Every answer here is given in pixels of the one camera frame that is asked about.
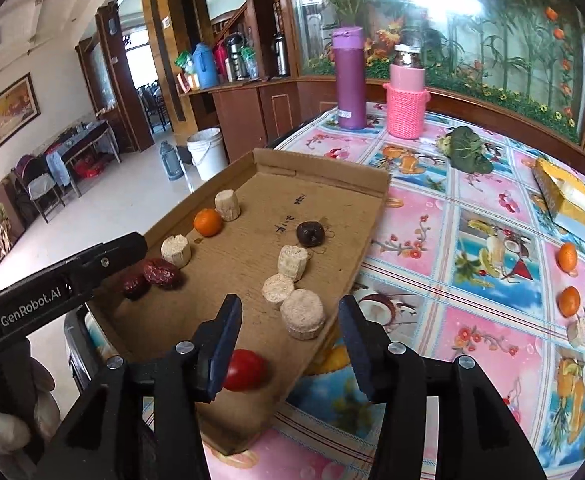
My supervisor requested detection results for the green leafy vegetable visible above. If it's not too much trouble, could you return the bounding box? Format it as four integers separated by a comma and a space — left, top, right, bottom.
437, 126, 493, 174

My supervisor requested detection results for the steel thermos flask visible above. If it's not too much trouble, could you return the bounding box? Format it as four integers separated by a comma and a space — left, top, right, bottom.
272, 32, 290, 77

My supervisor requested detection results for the red cherry tomato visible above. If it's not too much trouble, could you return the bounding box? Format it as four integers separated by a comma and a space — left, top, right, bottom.
223, 349, 270, 392

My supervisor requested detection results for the blue thermos jug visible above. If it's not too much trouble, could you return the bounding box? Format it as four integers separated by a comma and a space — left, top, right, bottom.
193, 42, 219, 90

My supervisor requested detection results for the dried red date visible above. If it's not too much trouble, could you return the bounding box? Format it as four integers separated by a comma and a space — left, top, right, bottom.
122, 273, 150, 301
143, 258, 184, 290

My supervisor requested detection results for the yellow cardboard box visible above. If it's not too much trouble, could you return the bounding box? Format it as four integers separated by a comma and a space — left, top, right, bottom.
532, 157, 585, 242

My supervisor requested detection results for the white plastic bucket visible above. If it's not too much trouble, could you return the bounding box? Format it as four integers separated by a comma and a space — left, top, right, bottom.
187, 127, 228, 181

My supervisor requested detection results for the dark side table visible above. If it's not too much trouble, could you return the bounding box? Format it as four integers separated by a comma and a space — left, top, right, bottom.
43, 120, 121, 198

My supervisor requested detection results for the framed wall painting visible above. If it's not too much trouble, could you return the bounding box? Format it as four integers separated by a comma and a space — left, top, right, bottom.
0, 74, 41, 147

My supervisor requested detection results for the purple thermos bottle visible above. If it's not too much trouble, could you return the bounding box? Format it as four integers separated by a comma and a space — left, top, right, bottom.
332, 26, 366, 130

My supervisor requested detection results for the brown cardboard tray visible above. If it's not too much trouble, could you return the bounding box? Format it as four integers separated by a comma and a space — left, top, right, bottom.
88, 148, 390, 454

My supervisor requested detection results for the pink knit-sleeve bottle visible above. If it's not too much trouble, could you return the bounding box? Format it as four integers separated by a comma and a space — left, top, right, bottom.
383, 44, 430, 140

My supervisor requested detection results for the orange tangerine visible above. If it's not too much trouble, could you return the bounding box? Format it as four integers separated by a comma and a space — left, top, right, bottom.
557, 286, 581, 318
193, 208, 224, 237
556, 242, 579, 275

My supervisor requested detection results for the grey water jug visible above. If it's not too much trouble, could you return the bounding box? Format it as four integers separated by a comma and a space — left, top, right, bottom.
159, 141, 184, 181

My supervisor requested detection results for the white sugarcane chunk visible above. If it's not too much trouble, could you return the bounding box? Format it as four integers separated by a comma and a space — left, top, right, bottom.
567, 318, 585, 348
160, 234, 192, 269
277, 245, 309, 282
279, 289, 326, 340
262, 273, 294, 309
214, 188, 242, 222

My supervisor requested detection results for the dark purple round fruit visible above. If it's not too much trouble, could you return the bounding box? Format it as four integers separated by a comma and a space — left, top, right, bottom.
295, 221, 326, 248

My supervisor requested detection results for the floral pink tablecloth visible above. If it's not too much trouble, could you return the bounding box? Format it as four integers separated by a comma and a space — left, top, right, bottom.
204, 104, 585, 479

